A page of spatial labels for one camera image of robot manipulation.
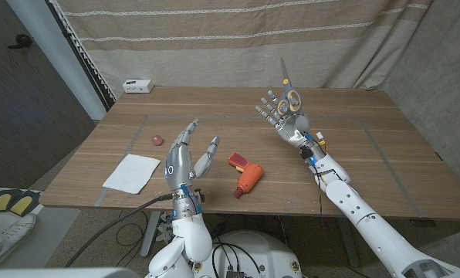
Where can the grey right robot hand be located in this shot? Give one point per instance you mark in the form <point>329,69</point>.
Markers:
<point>288,123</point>

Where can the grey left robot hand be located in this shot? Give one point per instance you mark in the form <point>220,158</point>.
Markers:
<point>180,166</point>

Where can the orange grey scissors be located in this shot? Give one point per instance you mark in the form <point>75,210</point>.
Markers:
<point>288,98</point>

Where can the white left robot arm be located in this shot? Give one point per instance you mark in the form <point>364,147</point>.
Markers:
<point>183,243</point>

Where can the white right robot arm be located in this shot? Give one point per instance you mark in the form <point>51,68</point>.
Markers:
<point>369,220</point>

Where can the pink ball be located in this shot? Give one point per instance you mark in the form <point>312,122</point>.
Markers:
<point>157,140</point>

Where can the white tissue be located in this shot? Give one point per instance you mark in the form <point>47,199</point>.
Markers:
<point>131,173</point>

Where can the orange toy drill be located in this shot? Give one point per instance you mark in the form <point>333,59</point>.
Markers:
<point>249,177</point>

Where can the white blue floral object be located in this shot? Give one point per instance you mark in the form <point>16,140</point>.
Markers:
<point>164,229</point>

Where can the grey metal table leg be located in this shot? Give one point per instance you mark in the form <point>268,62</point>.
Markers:
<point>151,233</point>
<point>347,247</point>

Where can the white power strip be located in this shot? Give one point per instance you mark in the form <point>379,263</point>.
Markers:
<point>137,86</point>

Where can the beige striped backdrop curtain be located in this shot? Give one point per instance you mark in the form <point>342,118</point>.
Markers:
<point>214,58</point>

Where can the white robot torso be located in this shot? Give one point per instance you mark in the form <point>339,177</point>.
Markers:
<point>261,251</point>

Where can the black white triangle-pattern trim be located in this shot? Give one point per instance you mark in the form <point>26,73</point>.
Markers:
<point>82,58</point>

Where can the white robot chest rim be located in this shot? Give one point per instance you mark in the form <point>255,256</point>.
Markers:
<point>60,273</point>

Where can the yellow black foot pedal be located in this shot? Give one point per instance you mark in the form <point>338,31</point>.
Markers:
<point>23,204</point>
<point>0,202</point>

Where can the white shoe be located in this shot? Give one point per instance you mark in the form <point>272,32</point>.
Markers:
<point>10,239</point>

